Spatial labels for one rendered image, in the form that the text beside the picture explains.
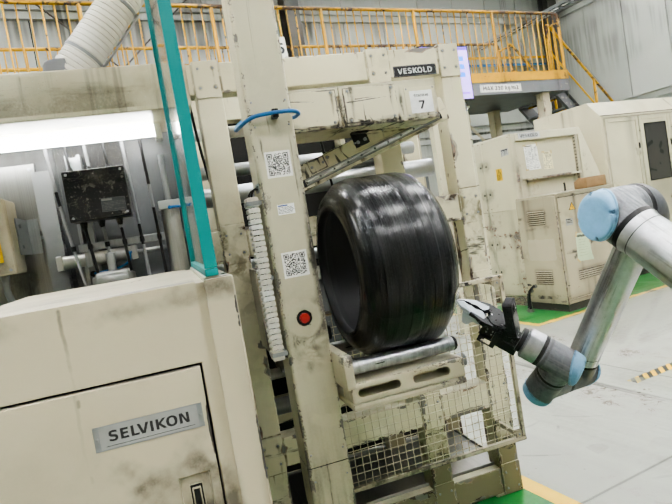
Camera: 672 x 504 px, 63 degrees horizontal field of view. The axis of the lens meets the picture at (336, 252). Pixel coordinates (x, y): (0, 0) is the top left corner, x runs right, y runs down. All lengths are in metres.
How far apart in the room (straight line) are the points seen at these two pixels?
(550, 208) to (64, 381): 5.67
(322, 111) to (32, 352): 1.35
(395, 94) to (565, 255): 4.40
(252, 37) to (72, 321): 1.07
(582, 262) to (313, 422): 5.02
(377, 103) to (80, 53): 0.96
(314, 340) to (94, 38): 1.14
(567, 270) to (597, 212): 4.86
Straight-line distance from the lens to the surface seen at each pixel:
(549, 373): 1.65
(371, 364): 1.62
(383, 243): 1.48
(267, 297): 1.60
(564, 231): 6.22
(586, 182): 6.63
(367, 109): 2.00
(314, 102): 1.95
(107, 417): 0.86
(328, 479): 1.76
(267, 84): 1.65
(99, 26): 1.97
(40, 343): 0.86
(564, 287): 6.25
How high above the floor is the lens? 1.32
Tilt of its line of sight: 3 degrees down
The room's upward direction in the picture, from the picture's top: 9 degrees counter-clockwise
